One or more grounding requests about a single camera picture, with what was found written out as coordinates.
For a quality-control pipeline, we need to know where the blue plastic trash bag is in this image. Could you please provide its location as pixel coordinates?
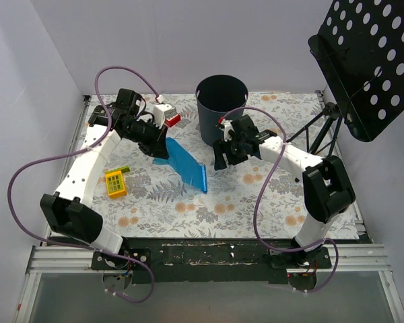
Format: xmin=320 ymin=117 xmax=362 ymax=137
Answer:
xmin=154 ymin=137 xmax=208 ymax=193

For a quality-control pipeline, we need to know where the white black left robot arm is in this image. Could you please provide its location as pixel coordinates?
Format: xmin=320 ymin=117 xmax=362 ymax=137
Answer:
xmin=40 ymin=89 xmax=178 ymax=269

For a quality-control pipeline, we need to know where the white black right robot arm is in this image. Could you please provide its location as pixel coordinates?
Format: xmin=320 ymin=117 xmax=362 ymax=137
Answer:
xmin=212 ymin=115 xmax=356 ymax=268

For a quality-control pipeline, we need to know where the dark grey trash bin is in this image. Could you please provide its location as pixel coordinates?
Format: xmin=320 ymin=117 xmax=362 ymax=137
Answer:
xmin=195 ymin=75 xmax=248 ymax=147

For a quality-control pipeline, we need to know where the red toy block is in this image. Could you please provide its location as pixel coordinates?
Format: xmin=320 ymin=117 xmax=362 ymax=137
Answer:
xmin=164 ymin=114 xmax=181 ymax=128

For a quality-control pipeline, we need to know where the yellow toy block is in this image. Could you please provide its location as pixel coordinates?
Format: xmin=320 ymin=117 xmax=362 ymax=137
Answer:
xmin=104 ymin=166 xmax=130 ymax=199

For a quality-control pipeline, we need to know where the floral patterned table mat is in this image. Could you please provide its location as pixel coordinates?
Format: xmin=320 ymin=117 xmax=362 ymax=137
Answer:
xmin=49 ymin=93 xmax=360 ymax=239

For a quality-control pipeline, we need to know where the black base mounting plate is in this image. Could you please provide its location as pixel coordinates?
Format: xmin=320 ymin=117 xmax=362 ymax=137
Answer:
xmin=91 ymin=238 xmax=335 ymax=284

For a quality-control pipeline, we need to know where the black perforated music stand tray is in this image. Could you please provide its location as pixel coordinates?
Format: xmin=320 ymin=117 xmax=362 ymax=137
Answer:
xmin=308 ymin=1 xmax=404 ymax=142

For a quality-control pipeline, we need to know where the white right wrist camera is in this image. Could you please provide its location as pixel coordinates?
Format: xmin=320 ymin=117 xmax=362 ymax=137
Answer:
xmin=217 ymin=117 xmax=234 ymax=141

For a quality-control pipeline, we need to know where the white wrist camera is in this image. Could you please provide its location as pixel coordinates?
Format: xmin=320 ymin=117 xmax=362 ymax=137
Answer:
xmin=152 ymin=104 xmax=177 ymax=128
xmin=217 ymin=117 xmax=234 ymax=141

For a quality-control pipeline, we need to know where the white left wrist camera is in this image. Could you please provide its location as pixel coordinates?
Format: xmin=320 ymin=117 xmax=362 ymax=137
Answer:
xmin=152 ymin=104 xmax=177 ymax=128

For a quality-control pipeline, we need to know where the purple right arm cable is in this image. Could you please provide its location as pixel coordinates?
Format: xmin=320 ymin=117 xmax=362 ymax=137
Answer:
xmin=218 ymin=106 xmax=340 ymax=293

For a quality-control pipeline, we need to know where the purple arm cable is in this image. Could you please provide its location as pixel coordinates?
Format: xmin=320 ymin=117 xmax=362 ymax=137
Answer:
xmin=7 ymin=65 xmax=164 ymax=303
xmin=218 ymin=106 xmax=340 ymax=293

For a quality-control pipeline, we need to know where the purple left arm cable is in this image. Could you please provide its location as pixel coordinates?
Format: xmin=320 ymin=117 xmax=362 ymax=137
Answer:
xmin=7 ymin=65 xmax=164 ymax=303

